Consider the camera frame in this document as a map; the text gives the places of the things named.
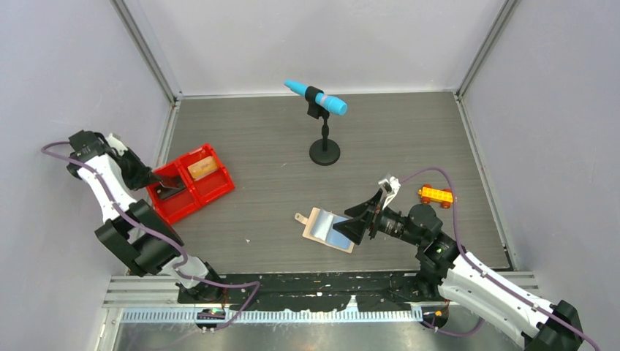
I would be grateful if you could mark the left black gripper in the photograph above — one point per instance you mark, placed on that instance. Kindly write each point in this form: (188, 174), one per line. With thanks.
(144, 175)

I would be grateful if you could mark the black microphone stand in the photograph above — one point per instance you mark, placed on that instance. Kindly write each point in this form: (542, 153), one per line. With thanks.
(324, 151)

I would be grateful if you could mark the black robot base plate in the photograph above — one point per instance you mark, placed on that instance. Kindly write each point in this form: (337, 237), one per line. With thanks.
(372, 291)

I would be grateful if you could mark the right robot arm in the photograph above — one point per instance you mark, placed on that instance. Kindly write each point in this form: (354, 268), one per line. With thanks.
(450, 272)

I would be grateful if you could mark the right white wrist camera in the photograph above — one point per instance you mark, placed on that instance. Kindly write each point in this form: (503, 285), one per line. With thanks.
(389, 187)

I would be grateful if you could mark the blue toy microphone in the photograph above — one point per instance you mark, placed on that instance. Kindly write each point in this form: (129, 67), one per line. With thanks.
(319, 103)

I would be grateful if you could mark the black card case in bin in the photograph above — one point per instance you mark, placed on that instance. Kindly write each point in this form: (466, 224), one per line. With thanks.
(163, 193)

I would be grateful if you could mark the ribbed metal front rail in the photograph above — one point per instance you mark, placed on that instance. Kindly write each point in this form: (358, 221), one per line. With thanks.
(218, 315)

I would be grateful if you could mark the yellow toy brick car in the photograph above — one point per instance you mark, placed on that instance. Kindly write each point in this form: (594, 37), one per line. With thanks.
(444, 197)

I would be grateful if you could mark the red two-compartment bin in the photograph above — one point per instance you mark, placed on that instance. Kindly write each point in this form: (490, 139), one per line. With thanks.
(198, 193)

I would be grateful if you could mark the tan card case in bin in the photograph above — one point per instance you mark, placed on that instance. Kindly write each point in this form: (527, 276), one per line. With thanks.
(203, 168)

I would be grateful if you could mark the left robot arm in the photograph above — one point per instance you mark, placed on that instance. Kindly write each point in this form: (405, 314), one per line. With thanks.
(132, 229)

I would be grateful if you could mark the beige card holder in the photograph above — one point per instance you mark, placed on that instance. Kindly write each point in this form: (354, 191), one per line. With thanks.
(318, 227)

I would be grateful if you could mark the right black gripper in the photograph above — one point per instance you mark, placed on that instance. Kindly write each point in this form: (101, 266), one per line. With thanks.
(354, 229)

